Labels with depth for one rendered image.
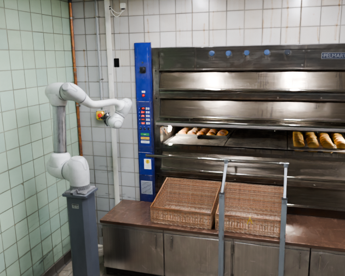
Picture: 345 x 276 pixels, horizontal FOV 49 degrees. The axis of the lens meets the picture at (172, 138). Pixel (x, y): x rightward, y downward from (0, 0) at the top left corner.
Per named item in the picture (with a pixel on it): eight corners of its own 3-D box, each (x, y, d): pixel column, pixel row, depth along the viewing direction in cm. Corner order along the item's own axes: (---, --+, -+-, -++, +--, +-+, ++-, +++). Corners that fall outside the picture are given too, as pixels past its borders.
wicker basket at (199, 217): (166, 202, 379) (166, 176, 373) (222, 208, 362) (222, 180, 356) (149, 223, 334) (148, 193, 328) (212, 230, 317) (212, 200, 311)
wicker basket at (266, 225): (224, 208, 362) (224, 180, 356) (285, 214, 345) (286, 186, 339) (213, 230, 317) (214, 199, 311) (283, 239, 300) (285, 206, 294)
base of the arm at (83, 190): (61, 195, 287) (60, 188, 286) (75, 185, 308) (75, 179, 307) (82, 197, 282) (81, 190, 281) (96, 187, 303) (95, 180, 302)
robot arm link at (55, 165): (62, 182, 293) (42, 178, 304) (76, 177, 307) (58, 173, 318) (58, 82, 281) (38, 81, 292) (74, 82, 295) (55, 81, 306)
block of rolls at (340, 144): (292, 133, 404) (292, 128, 403) (340, 136, 390) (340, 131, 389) (293, 147, 347) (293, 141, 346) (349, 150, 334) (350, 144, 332)
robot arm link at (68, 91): (88, 90, 291) (75, 89, 298) (73, 78, 277) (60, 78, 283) (82, 105, 288) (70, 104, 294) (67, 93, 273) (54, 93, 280)
